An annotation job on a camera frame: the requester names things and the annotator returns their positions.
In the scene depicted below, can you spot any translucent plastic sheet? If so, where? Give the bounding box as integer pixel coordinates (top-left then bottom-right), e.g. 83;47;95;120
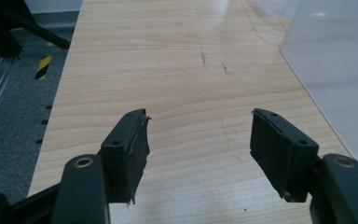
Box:
255;0;358;175

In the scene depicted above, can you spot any black metal stand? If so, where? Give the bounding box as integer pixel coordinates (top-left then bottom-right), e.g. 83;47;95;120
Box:
0;0;72;104

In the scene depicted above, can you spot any yellow black hazard tape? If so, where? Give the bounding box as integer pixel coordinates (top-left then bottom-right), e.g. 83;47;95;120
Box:
34;41;57;80

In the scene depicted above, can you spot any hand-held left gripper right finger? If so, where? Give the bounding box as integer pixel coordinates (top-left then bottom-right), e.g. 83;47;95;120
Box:
249;107;320;203

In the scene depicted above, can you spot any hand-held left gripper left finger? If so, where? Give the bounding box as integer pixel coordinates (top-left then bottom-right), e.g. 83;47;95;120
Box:
100;108;152;207

